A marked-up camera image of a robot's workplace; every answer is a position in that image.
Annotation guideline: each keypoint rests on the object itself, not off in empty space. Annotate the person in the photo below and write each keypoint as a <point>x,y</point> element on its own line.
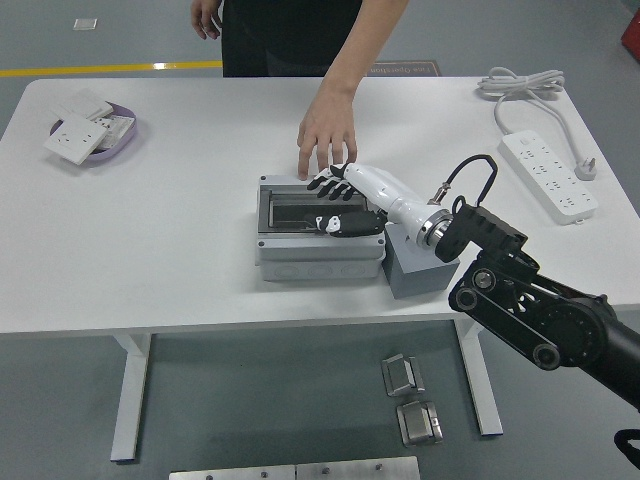
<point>280,35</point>

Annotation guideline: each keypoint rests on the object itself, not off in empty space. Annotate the closed steel bracket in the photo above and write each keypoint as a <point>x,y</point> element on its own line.
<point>417,425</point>

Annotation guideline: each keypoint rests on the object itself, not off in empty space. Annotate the small square floor plate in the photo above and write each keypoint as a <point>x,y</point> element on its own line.
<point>85,24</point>

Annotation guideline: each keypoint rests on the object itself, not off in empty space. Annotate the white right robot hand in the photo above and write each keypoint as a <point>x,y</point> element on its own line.
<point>385,195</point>

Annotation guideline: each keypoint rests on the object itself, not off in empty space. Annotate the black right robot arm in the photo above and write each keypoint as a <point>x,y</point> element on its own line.
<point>575,320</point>

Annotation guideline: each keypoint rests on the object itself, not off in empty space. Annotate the grey junction box clear lid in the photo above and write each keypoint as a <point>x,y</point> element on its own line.
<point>320,252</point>

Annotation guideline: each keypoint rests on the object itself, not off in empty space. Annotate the person's right hand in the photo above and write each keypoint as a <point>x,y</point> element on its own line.
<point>207,17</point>

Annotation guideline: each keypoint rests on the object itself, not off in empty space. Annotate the white wall switch plate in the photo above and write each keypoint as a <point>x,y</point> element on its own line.
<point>80,109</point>

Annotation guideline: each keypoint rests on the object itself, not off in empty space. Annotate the red object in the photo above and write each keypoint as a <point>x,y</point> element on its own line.
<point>632,32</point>

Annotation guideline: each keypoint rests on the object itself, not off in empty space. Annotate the purple oval tray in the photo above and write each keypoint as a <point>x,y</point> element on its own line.
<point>131,131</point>

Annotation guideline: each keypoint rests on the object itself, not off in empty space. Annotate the brown floor sign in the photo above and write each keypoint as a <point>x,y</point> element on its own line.
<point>420,69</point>

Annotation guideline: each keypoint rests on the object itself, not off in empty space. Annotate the yellow floor tape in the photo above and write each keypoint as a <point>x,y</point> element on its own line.
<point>100,69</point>

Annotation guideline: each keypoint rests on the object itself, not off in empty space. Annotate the grey cube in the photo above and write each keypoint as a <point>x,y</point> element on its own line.
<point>415,275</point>

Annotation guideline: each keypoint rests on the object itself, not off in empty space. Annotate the person's left hand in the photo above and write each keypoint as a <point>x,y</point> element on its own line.
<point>327,125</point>

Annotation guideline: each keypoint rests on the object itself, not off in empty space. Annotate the printed white socket plate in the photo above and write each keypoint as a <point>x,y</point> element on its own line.
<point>117,127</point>

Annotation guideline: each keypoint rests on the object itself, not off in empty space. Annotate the white table leg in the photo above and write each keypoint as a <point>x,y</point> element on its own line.
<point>131,400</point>
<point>487,410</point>

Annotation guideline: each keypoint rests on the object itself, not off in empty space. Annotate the person's left forearm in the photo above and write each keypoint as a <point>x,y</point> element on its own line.
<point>360,45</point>

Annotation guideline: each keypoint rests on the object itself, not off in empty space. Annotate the open steel bracket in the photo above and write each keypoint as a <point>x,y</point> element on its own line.
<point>400,375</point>

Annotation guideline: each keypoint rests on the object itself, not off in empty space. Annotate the large white wall socket plate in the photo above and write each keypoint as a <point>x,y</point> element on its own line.
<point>75,140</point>

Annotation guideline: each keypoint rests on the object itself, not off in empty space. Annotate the white power strip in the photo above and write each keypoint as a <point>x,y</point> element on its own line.
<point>545,175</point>

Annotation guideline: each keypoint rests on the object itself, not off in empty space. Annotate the steel plate with screws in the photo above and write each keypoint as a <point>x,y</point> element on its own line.
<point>230,474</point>
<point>360,469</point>

